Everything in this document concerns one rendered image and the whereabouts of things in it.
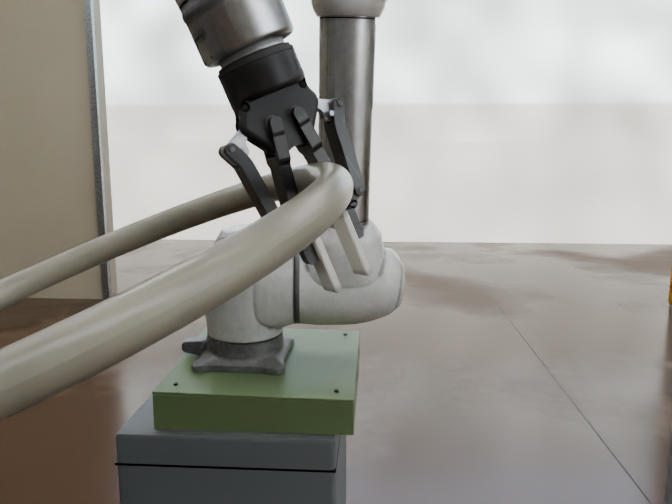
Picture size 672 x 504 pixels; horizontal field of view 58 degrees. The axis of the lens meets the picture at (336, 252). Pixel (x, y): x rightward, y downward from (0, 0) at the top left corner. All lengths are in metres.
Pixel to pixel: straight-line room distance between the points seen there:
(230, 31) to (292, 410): 0.74
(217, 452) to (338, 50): 0.74
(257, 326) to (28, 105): 4.86
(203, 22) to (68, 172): 5.20
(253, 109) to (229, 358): 0.73
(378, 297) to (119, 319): 0.91
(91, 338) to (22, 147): 5.64
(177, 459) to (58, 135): 4.77
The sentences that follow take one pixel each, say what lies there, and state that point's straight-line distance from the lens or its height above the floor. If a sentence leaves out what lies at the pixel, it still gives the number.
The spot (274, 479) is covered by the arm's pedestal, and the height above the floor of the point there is 0.72.
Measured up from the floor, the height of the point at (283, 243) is 1.25.
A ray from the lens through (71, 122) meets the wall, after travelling 5.72.
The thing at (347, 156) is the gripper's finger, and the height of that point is 1.30.
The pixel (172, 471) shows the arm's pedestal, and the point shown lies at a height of 0.73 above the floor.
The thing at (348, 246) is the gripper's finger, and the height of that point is 1.21.
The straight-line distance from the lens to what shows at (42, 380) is 0.31.
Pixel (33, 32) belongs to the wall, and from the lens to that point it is 5.92.
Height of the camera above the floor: 1.30
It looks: 10 degrees down
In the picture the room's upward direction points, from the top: straight up
